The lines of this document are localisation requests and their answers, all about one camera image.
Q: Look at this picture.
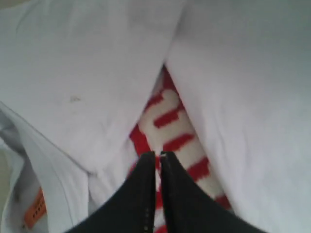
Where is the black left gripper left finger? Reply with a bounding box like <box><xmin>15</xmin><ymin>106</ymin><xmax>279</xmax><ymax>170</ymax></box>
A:
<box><xmin>68</xmin><ymin>151</ymin><xmax>156</xmax><ymax>233</ymax></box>

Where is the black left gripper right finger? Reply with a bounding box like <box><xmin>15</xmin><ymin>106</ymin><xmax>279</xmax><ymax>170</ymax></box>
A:
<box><xmin>159</xmin><ymin>151</ymin><xmax>246</xmax><ymax>233</ymax></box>

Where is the white t-shirt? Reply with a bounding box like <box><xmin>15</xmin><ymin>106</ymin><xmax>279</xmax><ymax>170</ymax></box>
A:
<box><xmin>0</xmin><ymin>0</ymin><xmax>311</xmax><ymax>233</ymax></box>

